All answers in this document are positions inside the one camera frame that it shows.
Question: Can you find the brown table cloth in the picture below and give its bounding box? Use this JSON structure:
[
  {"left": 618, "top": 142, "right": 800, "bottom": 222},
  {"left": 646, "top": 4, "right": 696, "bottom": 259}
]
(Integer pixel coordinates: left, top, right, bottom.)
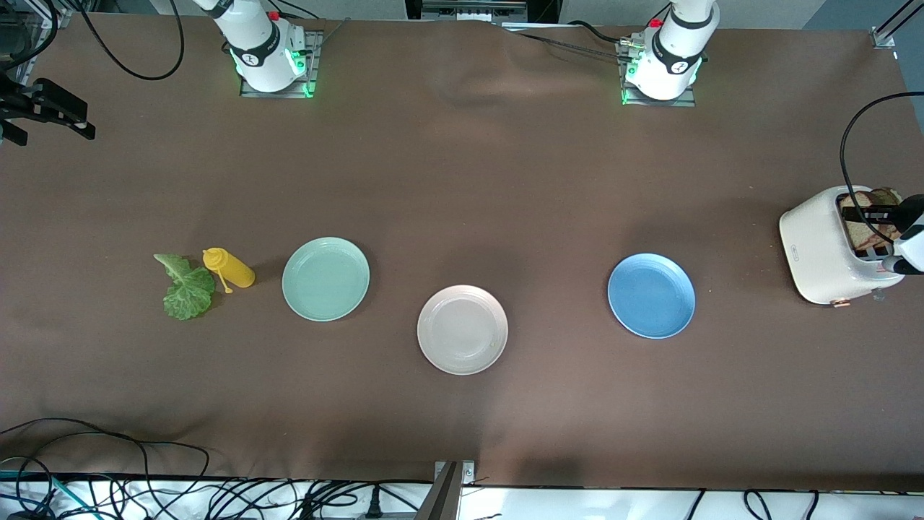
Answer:
[{"left": 0, "top": 13, "right": 924, "bottom": 492}]

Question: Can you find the cream white toaster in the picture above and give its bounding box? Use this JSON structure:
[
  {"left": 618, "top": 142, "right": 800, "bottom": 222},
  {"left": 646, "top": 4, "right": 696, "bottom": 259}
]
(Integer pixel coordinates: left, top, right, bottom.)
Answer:
[{"left": 778, "top": 186, "right": 907, "bottom": 309}]

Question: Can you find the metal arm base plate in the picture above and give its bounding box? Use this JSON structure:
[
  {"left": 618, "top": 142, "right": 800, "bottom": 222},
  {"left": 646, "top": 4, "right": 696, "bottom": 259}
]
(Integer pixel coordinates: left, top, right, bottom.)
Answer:
[
  {"left": 240, "top": 30, "right": 323, "bottom": 99},
  {"left": 617, "top": 36, "right": 697, "bottom": 108}
]

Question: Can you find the yellow squeeze bottle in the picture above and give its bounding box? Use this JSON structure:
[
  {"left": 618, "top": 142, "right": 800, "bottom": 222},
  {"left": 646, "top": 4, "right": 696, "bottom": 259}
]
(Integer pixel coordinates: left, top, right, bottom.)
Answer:
[{"left": 202, "top": 247, "right": 256, "bottom": 295}]

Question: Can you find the teal cable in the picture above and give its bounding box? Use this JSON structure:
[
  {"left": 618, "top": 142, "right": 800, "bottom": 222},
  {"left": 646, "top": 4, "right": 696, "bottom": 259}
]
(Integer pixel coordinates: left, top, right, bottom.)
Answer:
[{"left": 0, "top": 469, "right": 80, "bottom": 520}]

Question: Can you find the mint green plate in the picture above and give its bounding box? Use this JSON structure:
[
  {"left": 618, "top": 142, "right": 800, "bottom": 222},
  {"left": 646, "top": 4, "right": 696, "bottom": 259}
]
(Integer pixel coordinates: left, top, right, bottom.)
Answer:
[{"left": 282, "top": 237, "right": 371, "bottom": 322}]

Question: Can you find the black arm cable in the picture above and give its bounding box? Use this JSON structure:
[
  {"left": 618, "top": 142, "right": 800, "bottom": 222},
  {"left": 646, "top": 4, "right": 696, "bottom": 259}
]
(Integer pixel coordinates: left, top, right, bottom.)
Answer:
[
  {"left": 78, "top": 0, "right": 186, "bottom": 82},
  {"left": 840, "top": 92, "right": 924, "bottom": 243}
]

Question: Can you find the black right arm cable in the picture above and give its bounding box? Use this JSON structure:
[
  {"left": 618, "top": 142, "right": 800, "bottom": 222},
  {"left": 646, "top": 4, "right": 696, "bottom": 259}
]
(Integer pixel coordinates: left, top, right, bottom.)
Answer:
[{"left": 78, "top": 0, "right": 186, "bottom": 82}]

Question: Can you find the blue plate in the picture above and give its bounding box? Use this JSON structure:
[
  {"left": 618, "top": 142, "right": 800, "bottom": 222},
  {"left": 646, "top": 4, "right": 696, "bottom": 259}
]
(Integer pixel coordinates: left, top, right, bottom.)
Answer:
[{"left": 607, "top": 253, "right": 697, "bottom": 340}]

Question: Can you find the grey power strip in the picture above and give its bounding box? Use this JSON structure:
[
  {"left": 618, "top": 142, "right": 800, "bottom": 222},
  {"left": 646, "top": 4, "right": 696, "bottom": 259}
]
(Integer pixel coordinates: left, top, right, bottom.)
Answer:
[{"left": 422, "top": 0, "right": 528, "bottom": 22}]

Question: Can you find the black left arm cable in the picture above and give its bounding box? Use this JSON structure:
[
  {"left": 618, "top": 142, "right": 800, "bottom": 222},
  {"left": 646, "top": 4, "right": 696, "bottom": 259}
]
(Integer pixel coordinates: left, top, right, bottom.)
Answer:
[{"left": 840, "top": 92, "right": 924, "bottom": 243}]

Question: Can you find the green lettuce leaf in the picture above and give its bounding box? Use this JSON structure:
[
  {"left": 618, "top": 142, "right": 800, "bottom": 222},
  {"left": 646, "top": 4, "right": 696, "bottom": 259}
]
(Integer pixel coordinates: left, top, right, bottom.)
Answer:
[{"left": 153, "top": 253, "right": 217, "bottom": 321}]

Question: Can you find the looped black cable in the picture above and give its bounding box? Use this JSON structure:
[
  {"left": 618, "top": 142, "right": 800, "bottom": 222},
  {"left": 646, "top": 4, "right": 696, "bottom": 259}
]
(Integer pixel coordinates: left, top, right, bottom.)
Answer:
[{"left": 744, "top": 490, "right": 777, "bottom": 520}]

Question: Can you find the long black floor cable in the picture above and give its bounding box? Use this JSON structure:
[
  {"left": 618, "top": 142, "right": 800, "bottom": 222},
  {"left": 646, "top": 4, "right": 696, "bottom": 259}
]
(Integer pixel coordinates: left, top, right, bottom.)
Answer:
[{"left": 0, "top": 417, "right": 212, "bottom": 506}]

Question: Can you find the aluminium camera post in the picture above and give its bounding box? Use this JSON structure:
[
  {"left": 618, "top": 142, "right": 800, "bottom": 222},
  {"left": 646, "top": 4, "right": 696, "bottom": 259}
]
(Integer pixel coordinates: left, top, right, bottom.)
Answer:
[{"left": 426, "top": 460, "right": 477, "bottom": 520}]

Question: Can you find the black base power cable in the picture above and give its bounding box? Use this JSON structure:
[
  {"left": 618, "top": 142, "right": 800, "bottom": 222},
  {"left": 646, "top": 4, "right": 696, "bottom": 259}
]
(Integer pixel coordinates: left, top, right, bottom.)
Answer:
[{"left": 505, "top": 20, "right": 636, "bottom": 60}]

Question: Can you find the beige plate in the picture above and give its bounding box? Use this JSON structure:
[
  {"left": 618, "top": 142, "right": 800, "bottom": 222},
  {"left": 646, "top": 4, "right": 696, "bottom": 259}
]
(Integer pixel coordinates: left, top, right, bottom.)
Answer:
[{"left": 417, "top": 285, "right": 509, "bottom": 376}]

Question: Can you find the aluminium frame profile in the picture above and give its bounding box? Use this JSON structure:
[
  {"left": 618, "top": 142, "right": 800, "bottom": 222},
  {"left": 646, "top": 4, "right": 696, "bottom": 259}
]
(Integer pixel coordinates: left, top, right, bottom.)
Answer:
[
  {"left": 14, "top": 0, "right": 73, "bottom": 80},
  {"left": 870, "top": 0, "right": 924, "bottom": 50}
]

